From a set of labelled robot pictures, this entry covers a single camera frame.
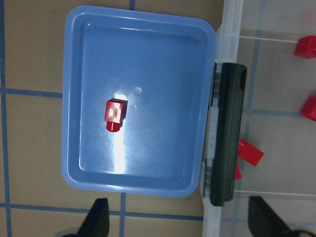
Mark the red block near latch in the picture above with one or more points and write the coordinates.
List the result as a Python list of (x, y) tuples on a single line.
[(248, 152)]

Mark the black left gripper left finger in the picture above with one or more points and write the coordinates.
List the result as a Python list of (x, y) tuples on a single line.
[(96, 223)]

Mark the blue plastic tray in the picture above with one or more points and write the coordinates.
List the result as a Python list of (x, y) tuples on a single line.
[(162, 66)]

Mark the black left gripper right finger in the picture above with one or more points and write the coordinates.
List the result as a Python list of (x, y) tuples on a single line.
[(264, 222)]

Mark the red block upper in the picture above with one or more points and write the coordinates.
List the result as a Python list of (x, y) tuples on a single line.
[(306, 47)]

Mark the red block middle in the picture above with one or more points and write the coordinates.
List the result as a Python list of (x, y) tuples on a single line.
[(309, 108)]

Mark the clear plastic storage box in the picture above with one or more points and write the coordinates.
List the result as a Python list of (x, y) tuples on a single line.
[(262, 35)]

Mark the red block with stud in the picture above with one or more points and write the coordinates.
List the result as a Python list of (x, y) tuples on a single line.
[(115, 113)]

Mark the red block behind latch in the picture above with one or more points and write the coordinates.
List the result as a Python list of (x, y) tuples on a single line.
[(238, 174)]

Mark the black box latch handle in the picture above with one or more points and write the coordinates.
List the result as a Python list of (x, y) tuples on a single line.
[(230, 104)]

